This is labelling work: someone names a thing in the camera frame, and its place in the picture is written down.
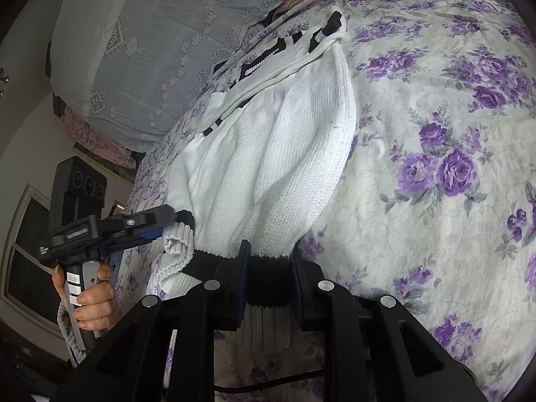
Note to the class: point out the white lace cover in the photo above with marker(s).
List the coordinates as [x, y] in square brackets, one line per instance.
[131, 68]

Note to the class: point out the white knit v-neck sweater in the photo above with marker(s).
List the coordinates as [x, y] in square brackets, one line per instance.
[261, 170]

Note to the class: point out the pink floral fabric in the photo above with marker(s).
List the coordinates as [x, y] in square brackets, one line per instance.
[96, 142]

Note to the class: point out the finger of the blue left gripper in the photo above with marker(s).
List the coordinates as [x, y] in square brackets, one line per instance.
[151, 235]

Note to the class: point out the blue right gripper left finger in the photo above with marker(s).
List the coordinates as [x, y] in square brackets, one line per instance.
[240, 280]

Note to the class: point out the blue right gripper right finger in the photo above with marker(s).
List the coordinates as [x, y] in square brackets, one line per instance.
[301, 293]

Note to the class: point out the person's left hand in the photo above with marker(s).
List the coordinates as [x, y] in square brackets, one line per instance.
[98, 309]

